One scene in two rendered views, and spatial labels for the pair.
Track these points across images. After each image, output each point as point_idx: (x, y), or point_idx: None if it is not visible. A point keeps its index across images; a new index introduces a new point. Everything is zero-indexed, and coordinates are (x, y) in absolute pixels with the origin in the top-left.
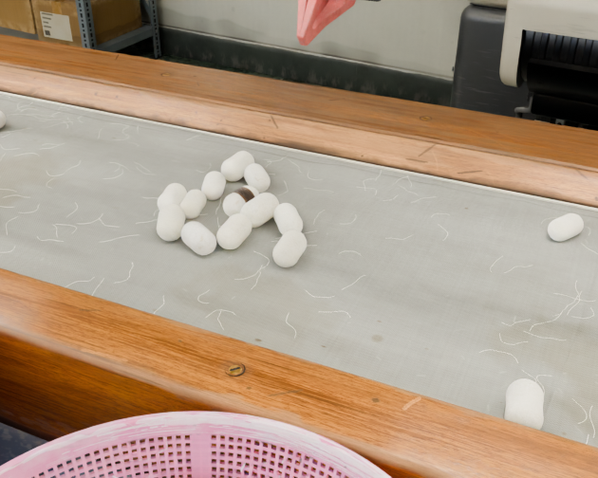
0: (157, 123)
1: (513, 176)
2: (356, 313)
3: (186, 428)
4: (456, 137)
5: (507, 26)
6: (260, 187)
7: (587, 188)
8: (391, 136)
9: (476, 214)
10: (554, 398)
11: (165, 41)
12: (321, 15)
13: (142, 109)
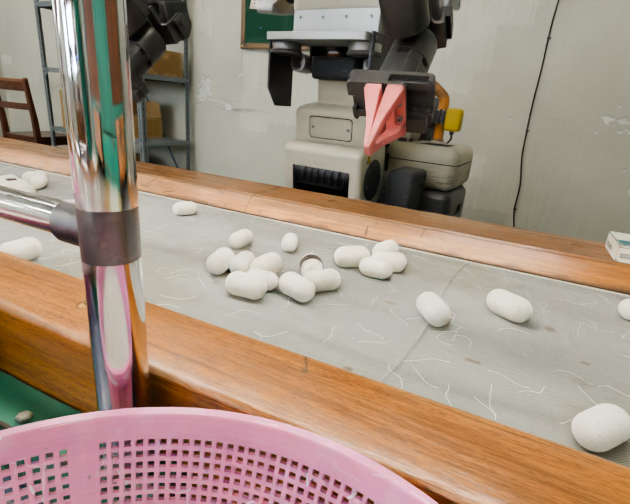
0: (27, 168)
1: (188, 193)
2: (3, 224)
3: None
4: (171, 176)
5: (285, 162)
6: (34, 184)
7: (222, 199)
8: (137, 174)
9: (148, 205)
10: (60, 257)
11: None
12: None
13: (25, 161)
